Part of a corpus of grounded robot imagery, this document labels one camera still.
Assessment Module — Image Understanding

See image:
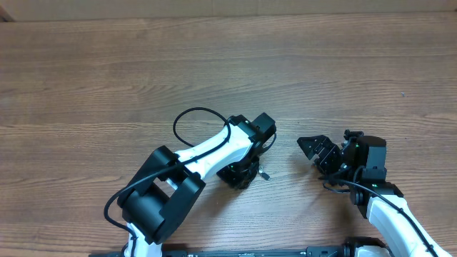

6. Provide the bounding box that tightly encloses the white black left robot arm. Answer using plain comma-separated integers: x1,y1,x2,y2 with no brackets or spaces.
117,113,276,256

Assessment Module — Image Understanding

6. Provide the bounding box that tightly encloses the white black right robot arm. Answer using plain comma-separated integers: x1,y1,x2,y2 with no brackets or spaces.
297,130,448,256

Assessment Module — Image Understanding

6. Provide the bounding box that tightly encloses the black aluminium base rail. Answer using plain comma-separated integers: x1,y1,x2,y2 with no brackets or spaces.
89,237,390,257

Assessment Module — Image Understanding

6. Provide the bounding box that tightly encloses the cardboard back wall panel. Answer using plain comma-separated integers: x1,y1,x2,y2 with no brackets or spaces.
1,0,456,21

